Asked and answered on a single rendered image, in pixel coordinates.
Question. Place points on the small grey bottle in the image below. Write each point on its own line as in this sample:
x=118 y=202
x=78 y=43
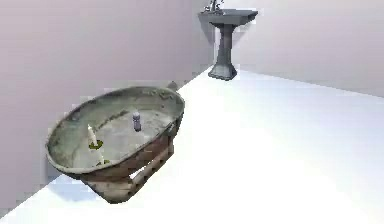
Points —
x=136 y=120

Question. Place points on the grey oval bathtub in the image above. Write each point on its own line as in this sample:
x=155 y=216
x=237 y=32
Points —
x=113 y=133

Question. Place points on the white candle with green base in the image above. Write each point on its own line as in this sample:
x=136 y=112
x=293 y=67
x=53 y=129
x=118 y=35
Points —
x=92 y=137

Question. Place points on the grey sink faucet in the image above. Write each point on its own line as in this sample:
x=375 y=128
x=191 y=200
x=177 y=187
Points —
x=215 y=5

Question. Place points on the grey pedestal sink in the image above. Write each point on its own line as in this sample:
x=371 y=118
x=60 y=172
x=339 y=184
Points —
x=226 y=40

